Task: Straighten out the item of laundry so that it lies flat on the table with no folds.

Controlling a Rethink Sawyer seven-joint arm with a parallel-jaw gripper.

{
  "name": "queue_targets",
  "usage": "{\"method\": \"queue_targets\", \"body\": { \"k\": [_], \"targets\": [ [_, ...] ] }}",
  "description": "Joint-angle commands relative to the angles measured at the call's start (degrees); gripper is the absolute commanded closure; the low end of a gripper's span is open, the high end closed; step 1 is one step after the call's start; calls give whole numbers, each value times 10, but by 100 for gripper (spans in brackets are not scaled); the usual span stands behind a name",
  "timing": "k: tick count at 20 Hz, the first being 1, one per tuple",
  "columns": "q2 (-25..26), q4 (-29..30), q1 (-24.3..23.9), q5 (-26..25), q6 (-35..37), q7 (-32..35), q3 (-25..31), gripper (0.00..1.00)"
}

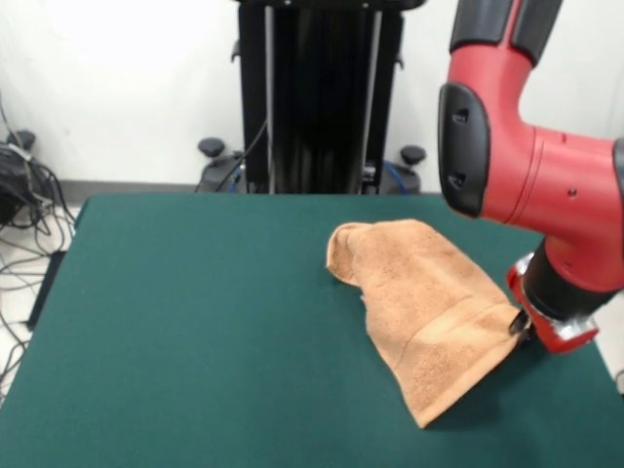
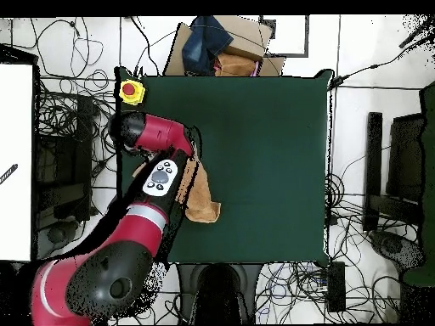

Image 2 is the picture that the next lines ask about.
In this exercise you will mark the tan terry towel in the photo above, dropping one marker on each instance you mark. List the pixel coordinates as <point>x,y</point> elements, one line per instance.
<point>202,203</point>

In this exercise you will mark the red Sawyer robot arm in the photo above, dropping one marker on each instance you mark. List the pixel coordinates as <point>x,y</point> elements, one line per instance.
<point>142,231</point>

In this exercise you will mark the dark green table cloth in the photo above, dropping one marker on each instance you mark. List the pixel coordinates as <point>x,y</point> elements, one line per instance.
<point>272,152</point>

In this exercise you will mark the tan towel in box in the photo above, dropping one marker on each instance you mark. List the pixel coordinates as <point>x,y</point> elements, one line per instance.
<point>234,66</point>

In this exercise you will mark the yellow emergency stop button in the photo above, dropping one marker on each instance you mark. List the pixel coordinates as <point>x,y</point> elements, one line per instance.
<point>129,89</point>

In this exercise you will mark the blue denim jeans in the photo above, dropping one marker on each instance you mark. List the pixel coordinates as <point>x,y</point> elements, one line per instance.
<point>204,44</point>

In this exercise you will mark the black equipment rack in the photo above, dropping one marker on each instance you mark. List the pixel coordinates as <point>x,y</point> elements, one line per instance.
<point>83,136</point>

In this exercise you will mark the brown cardboard box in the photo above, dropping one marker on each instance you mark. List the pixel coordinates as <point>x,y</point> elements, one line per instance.
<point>246,37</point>

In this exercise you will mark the long black floor bar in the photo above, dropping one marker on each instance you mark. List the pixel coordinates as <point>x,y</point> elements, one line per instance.
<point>373,163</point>

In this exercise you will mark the black power strip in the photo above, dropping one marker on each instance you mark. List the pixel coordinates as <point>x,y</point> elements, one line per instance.
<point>336,288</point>

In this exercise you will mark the grey stand base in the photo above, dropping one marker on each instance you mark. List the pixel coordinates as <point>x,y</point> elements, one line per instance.
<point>56,235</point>
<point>394,248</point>

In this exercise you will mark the black panel stand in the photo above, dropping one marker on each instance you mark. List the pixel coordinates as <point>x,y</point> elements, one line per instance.
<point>406,152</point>

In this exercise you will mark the green cloth on stand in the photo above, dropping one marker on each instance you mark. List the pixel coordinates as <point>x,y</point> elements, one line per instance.
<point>429,169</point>

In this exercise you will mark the black rectangular floor frame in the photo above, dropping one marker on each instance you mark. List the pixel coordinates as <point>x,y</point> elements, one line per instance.
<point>292,55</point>

